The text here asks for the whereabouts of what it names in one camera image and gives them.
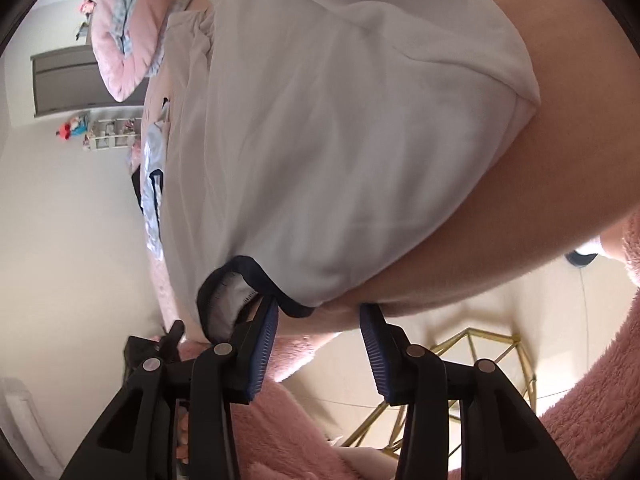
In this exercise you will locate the pink plush doll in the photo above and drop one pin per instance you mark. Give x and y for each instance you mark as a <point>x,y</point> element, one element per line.
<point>87,6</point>

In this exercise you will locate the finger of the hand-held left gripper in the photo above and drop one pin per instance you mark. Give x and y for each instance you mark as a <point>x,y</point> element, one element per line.
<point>174,335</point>

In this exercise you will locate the folded pink checked duvet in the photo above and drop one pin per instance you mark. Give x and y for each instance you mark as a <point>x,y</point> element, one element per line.
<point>125,35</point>

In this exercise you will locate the white shelf rack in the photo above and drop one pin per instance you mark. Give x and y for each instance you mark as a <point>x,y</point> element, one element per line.
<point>110,135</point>

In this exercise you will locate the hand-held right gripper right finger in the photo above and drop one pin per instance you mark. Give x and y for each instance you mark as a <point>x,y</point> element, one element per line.
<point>375,355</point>

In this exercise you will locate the red blue plush toy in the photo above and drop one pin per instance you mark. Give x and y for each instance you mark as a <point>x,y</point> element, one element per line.
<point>72,127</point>

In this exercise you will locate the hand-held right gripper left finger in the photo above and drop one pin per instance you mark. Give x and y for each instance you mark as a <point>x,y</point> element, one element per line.
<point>265,345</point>

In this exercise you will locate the pink fluffy rug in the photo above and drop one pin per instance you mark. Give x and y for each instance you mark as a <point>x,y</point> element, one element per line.
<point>600,385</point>

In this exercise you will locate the grey door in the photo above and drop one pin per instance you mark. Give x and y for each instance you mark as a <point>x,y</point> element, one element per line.
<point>65,80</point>

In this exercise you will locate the person's right foot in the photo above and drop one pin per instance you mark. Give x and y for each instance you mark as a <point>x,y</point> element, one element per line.
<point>582,260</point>

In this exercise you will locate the white navy-trimmed tank top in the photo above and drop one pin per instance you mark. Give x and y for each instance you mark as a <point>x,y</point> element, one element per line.
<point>350,135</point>

